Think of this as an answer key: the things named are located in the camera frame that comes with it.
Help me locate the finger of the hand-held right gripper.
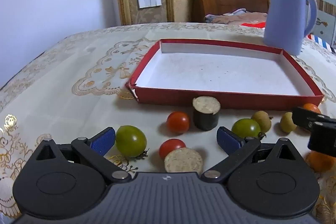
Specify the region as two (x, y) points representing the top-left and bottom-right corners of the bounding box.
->
(292, 106), (336, 132)
(308, 121), (336, 159)

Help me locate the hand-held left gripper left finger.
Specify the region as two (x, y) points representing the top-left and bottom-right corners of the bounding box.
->
(35, 127), (132, 184)

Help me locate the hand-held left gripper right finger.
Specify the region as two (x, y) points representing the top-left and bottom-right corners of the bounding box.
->
(201, 126), (296, 184)

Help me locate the orange mandarin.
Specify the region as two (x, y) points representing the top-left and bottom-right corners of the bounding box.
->
(302, 103), (322, 114)
(305, 151), (336, 173)

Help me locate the yellow longan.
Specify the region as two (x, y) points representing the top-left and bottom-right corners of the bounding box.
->
(251, 111), (273, 133)
(280, 112), (297, 133)

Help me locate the green tomato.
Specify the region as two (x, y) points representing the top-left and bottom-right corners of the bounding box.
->
(115, 125), (149, 160)
(231, 118), (267, 139)

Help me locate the dark sugarcane piece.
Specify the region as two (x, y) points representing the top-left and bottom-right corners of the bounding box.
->
(192, 96), (221, 131)
(164, 147), (204, 173)

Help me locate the red cherry tomato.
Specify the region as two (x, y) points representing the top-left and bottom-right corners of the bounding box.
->
(166, 111), (190, 134)
(159, 138), (187, 160)

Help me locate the red cardboard box tray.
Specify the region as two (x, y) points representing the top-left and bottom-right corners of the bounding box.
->
(125, 39), (325, 111)

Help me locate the cream gold patterned tablecloth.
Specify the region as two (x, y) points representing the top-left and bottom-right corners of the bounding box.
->
(0, 22), (336, 224)

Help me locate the striped red blue bedding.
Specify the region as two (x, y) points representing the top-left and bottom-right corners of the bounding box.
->
(240, 20), (336, 52)

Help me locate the blue electric kettle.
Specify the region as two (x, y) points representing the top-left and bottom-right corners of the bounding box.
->
(263, 0), (318, 56)

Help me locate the brown blanket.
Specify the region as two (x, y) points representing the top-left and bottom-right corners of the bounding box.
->
(204, 8), (268, 29)

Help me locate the white wall light switch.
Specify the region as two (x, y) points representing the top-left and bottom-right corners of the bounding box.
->
(137, 0), (162, 8)

